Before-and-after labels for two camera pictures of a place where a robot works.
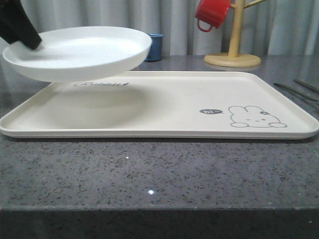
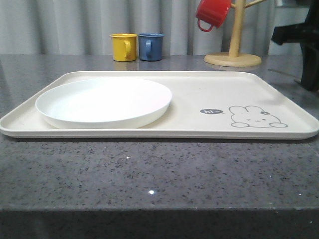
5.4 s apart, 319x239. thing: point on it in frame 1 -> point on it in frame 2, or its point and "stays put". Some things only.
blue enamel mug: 155,54 stays put
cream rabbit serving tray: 170,105 stays put
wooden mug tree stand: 235,58 stays put
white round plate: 74,54 -> 106,103
